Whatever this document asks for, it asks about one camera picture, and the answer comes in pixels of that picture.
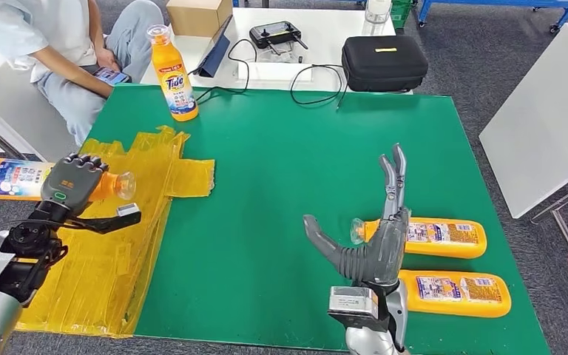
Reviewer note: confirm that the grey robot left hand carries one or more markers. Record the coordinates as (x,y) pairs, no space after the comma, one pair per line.
(71,184)

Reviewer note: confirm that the person's left hand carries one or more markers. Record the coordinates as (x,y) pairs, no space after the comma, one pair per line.
(107,58)

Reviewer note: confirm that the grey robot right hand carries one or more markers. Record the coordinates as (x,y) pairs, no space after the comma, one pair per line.
(382,255)

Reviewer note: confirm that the smartphone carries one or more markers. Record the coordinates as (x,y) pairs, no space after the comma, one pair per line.
(111,75)

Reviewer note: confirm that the orange detergent bottle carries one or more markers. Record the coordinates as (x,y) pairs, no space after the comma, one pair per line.
(9,179)
(171,63)
(441,293)
(441,237)

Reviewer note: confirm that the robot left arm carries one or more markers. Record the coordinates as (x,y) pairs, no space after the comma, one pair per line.
(14,274)

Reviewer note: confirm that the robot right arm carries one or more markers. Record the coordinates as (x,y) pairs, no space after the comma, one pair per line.
(370,340)

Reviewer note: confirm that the clear plastic bottle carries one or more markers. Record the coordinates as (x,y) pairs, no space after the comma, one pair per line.
(377,12)

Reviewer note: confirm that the person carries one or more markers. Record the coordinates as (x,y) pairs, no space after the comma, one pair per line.
(34,24)

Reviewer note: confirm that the white bench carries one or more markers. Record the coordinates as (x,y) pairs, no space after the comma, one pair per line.
(19,112)

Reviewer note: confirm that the cardboard box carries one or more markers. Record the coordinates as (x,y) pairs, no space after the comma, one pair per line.
(198,15)

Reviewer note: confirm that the yellow taped mat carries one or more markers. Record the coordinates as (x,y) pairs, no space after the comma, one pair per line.
(117,274)

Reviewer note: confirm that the tablet in blue case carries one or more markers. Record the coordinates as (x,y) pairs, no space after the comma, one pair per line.
(215,55)

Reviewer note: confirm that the black remote controller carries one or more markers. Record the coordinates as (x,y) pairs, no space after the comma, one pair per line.
(275,33)

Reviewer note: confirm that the black zip carry case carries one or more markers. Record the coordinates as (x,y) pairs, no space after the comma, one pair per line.
(384,64)

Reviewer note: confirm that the large white table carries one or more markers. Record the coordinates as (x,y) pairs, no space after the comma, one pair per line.
(548,122)

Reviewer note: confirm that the small white table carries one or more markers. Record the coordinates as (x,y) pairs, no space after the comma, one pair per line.
(330,25)

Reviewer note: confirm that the green plastic crate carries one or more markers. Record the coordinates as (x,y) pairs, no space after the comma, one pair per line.
(400,13)

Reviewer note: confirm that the blue metal rack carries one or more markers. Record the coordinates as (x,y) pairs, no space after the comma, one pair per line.
(502,4)

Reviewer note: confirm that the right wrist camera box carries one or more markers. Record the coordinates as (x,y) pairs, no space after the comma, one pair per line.
(355,301)

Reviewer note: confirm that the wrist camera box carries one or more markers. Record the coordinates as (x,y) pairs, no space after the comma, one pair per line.
(355,301)
(128,210)

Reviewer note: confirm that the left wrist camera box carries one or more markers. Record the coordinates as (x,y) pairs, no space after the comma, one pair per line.
(128,210)

